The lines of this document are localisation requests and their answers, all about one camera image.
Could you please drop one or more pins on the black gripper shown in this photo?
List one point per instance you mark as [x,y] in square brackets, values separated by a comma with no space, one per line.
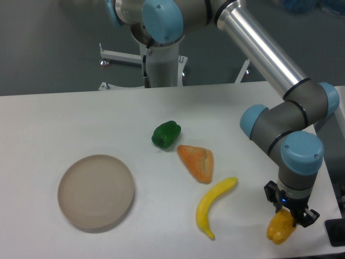
[295,201]

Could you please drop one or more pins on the blue bag in background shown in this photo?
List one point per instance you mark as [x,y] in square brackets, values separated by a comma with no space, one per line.
[332,7]

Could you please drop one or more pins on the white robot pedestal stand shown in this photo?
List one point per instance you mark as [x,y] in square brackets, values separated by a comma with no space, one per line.
[204,57]

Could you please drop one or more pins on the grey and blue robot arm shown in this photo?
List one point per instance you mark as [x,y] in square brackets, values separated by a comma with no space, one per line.
[279,131]

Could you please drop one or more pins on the black device at table edge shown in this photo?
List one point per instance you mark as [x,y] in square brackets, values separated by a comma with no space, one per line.
[335,231]

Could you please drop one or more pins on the beige round plate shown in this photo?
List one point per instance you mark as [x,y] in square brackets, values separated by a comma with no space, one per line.
[96,193]

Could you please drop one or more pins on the yellow banana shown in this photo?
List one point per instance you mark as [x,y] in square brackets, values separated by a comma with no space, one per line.
[206,202]

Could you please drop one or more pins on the orange bread wedge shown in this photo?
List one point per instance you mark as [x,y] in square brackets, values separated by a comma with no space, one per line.
[198,161]

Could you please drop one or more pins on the green bell pepper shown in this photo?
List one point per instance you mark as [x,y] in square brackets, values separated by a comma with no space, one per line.
[166,134]

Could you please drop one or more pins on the yellow bell pepper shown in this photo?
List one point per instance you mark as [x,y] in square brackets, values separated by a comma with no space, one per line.
[280,227]

